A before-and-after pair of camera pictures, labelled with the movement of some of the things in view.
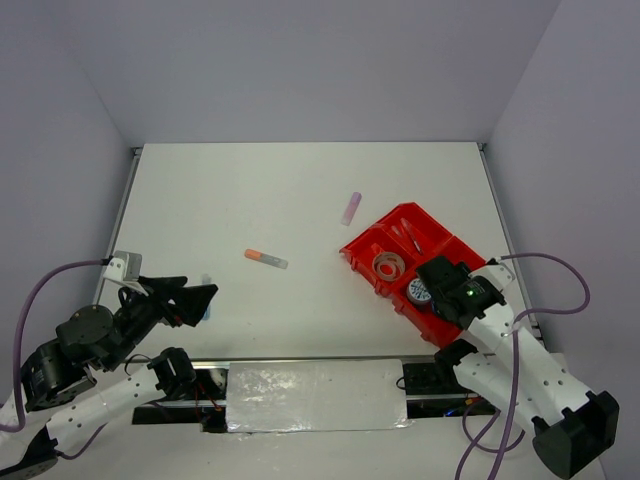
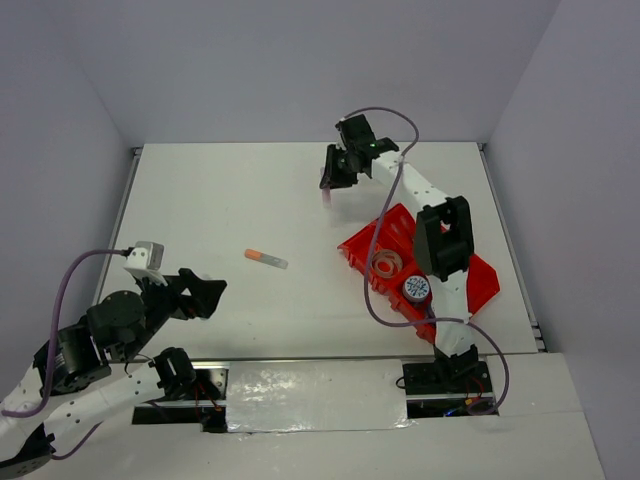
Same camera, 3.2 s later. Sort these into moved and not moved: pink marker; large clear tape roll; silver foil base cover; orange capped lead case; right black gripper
Moved: right black gripper; pink marker
Not moved: silver foil base cover; orange capped lead case; large clear tape roll
